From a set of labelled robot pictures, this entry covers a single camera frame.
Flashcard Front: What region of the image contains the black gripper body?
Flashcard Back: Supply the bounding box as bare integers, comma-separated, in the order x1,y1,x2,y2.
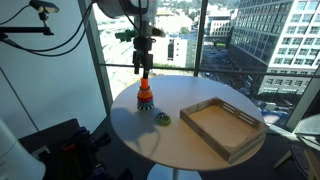
132,35,156,65

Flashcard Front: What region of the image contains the black and white striped ring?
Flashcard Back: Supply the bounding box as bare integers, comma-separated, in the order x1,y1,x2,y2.
155,111,170,121

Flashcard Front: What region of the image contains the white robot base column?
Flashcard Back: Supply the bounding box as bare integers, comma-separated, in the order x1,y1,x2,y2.
0,117,47,180

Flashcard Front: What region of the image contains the grey window pillar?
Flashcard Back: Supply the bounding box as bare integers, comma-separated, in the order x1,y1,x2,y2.
77,0,115,116

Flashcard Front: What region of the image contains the dark window mullion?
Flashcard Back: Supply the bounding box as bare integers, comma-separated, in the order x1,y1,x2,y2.
193,0,210,78

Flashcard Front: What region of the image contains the wooden tray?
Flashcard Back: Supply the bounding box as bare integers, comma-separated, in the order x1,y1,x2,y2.
179,96,270,165

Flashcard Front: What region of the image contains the pile of clamps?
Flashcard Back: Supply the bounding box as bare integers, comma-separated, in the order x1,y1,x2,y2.
39,125,134,180

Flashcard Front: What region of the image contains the black platform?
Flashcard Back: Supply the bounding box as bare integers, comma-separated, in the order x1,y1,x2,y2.
18,117,82,155

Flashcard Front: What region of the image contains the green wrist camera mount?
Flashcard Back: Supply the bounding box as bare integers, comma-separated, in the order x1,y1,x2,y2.
114,28,138,43

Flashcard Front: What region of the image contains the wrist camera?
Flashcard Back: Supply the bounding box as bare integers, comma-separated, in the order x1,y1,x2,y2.
146,27,167,39

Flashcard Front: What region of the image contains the orange stacking ring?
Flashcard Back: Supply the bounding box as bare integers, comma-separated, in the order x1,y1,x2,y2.
136,89,154,100

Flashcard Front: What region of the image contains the red stacking ring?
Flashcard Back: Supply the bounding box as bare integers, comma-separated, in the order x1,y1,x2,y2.
136,96,155,103

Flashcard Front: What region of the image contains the blue stacking ring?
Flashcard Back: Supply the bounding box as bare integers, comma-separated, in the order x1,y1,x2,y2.
136,99,156,108

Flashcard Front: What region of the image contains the orange post striped base stacker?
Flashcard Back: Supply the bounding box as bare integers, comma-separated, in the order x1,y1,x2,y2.
136,77,156,112

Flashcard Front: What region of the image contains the yellow-green ring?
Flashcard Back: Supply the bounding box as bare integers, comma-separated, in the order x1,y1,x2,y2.
156,114,173,127

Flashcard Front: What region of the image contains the horizontal window rail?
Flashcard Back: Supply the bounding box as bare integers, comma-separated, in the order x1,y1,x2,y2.
99,62,320,80

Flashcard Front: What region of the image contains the black cable bundle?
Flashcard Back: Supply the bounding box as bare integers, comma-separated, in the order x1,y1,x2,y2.
0,0,148,58

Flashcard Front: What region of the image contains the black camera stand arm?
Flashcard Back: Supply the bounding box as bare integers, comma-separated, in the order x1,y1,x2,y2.
0,11,55,36

